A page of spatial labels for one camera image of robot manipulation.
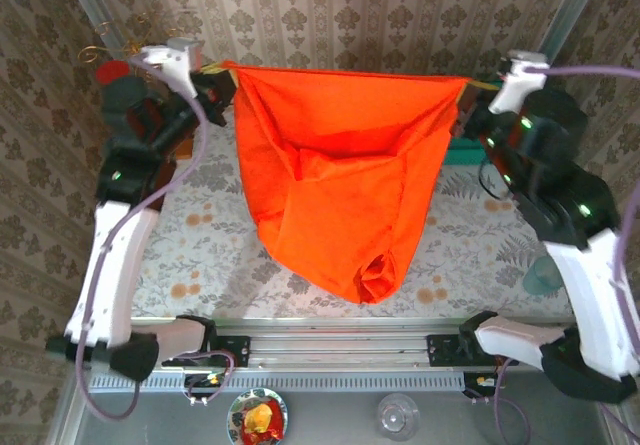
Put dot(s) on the grey metal shelf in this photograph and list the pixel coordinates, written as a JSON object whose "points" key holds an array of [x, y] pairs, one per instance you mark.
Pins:
{"points": [[325, 420]]}

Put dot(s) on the brown wooden base board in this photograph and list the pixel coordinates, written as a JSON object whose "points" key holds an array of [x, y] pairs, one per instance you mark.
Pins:
{"points": [[186, 147]]}

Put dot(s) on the red yellow snack wrapper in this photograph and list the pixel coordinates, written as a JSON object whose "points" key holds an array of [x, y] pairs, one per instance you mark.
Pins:
{"points": [[260, 417]]}

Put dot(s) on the floral tablecloth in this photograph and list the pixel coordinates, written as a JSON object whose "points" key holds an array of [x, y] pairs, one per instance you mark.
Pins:
{"points": [[210, 265]]}

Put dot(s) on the clear drinking glass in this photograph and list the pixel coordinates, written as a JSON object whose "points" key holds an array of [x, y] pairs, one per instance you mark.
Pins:
{"points": [[397, 417]]}

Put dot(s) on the translucent teal cup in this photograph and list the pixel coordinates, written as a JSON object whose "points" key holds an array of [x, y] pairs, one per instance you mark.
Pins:
{"points": [[540, 277]]}

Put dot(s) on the red plastic goblet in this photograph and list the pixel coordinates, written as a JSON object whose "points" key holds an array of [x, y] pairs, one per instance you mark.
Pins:
{"points": [[111, 72]]}

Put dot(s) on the patterned plate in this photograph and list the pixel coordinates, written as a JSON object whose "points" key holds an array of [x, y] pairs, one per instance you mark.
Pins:
{"points": [[235, 415]]}

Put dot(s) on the orange t-shirt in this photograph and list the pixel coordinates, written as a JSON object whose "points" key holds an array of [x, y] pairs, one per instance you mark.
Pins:
{"points": [[325, 190]]}

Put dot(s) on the teal plastic basket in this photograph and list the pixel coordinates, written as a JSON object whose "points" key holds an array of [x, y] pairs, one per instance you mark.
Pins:
{"points": [[465, 156]]}

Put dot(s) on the aluminium mounting rail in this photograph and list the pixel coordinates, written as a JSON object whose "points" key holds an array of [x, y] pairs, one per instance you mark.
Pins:
{"points": [[340, 350]]}

